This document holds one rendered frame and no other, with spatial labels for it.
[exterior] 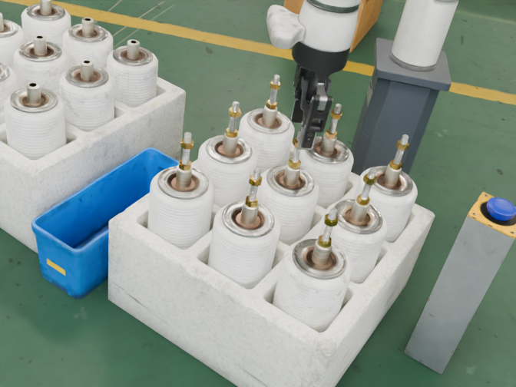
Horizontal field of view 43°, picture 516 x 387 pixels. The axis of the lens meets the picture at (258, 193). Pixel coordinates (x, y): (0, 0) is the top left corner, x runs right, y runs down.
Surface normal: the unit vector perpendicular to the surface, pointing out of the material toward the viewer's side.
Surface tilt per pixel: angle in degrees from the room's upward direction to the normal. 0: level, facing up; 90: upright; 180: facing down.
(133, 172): 88
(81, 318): 0
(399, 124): 90
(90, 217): 88
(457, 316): 90
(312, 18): 82
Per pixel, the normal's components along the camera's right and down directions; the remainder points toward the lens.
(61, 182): 0.82, 0.45
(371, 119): -0.79, 0.26
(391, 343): 0.15, -0.77
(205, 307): -0.54, 0.46
